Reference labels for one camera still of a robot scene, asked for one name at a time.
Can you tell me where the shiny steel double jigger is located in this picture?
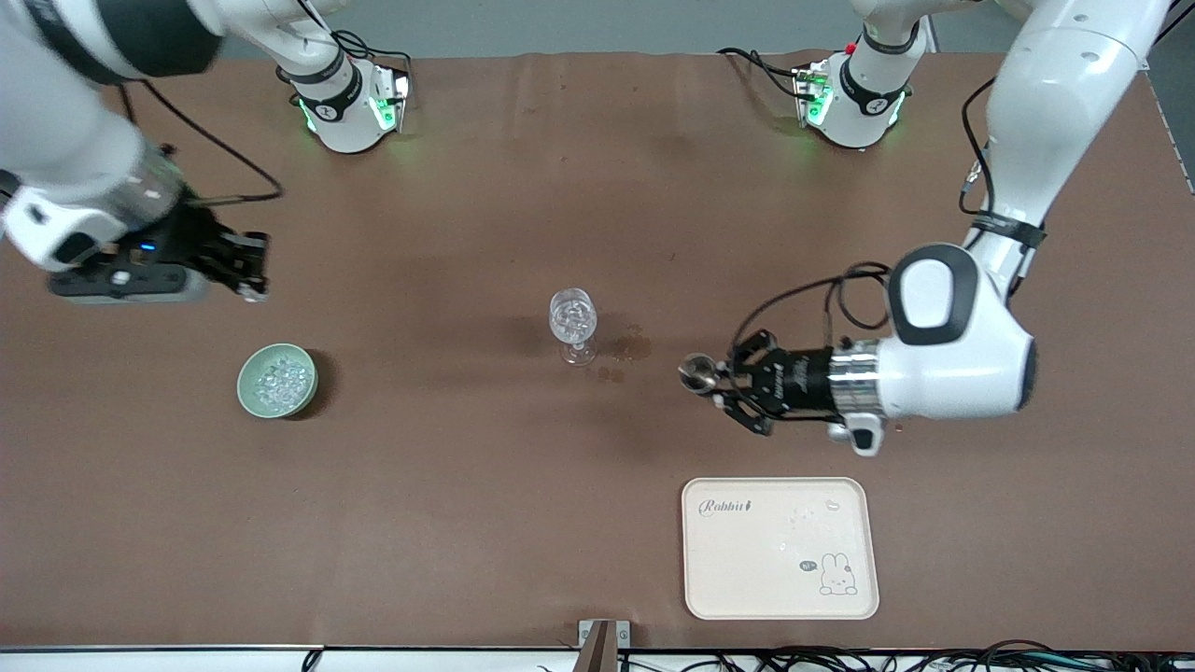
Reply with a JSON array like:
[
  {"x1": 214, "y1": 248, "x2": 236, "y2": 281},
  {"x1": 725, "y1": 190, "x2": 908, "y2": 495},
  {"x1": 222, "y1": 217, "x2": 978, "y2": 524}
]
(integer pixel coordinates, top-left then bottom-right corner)
[{"x1": 679, "y1": 352, "x2": 726, "y2": 398}]

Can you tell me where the heap of clear ice cubes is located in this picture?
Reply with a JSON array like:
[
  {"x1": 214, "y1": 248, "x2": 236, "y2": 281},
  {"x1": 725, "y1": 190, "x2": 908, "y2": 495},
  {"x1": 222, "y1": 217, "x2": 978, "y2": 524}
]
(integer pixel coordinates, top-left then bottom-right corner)
[{"x1": 252, "y1": 353, "x2": 311, "y2": 413}]

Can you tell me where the clear stemmed wine glass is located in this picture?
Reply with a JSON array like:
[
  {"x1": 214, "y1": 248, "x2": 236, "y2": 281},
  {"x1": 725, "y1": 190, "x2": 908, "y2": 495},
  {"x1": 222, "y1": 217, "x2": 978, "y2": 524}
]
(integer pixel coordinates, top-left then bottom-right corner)
[{"x1": 548, "y1": 287, "x2": 599, "y2": 367}]

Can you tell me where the mint green ceramic bowl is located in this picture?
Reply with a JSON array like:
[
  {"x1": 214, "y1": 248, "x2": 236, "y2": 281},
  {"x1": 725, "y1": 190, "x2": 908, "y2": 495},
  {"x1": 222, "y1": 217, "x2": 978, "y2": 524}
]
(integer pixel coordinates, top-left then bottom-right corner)
[{"x1": 236, "y1": 343, "x2": 319, "y2": 421}]

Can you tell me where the cream rabbit print tray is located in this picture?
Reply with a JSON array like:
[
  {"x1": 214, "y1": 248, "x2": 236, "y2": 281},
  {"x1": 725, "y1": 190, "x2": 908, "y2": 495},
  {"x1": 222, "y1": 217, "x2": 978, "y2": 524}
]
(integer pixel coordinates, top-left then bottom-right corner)
[{"x1": 682, "y1": 477, "x2": 880, "y2": 622}]

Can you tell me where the brown table cover mat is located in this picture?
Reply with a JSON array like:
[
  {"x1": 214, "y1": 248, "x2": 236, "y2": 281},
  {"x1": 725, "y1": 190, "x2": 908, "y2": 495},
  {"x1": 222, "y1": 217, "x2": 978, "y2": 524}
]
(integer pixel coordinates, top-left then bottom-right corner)
[{"x1": 0, "y1": 51, "x2": 1195, "y2": 651}]

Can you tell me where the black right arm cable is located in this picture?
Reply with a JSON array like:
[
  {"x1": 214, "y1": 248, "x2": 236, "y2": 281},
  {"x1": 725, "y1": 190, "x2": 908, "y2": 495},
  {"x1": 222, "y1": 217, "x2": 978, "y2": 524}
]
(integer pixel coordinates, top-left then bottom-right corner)
[{"x1": 117, "y1": 79, "x2": 284, "y2": 204}]

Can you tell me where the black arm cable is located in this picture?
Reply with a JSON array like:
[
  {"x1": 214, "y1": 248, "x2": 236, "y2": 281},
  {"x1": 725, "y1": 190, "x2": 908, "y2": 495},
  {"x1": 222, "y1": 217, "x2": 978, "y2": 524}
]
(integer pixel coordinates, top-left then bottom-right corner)
[
  {"x1": 733, "y1": 79, "x2": 997, "y2": 374},
  {"x1": 117, "y1": 79, "x2": 284, "y2": 204}
]

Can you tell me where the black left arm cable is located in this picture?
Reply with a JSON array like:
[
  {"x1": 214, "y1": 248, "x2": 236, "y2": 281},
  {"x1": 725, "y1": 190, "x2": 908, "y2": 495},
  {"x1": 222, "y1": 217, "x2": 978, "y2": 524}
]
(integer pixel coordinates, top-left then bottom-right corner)
[{"x1": 733, "y1": 79, "x2": 997, "y2": 374}]

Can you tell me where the bundle of black floor cables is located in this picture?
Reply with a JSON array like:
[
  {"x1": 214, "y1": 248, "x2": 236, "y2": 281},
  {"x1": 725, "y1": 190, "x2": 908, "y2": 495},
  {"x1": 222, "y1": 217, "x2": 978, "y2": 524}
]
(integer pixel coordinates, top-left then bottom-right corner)
[{"x1": 616, "y1": 642, "x2": 1195, "y2": 672}]

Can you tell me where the grey metal mount bracket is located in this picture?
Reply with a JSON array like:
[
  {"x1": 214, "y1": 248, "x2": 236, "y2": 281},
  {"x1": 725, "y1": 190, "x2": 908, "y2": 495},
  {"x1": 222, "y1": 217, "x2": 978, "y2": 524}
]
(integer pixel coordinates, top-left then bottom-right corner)
[{"x1": 578, "y1": 619, "x2": 632, "y2": 672}]

